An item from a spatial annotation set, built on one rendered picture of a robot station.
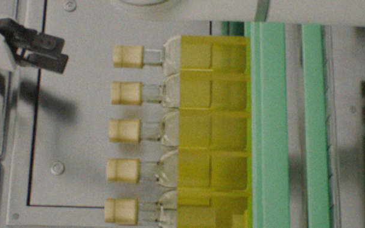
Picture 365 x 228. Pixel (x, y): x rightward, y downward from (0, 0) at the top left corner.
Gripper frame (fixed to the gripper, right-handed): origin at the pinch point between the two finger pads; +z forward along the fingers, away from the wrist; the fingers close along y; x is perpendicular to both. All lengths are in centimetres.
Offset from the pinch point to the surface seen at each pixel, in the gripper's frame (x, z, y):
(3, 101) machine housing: -5.0, -8.1, -12.8
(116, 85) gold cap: -2.7, 10.7, 1.6
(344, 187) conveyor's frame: -12.4, 42.9, 15.4
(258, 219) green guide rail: -16.7, 34.6, 6.2
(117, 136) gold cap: -9.6, 13.2, 1.2
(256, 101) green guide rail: -1.1, 30.3, 6.4
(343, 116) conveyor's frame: -3.6, 40.8, 15.5
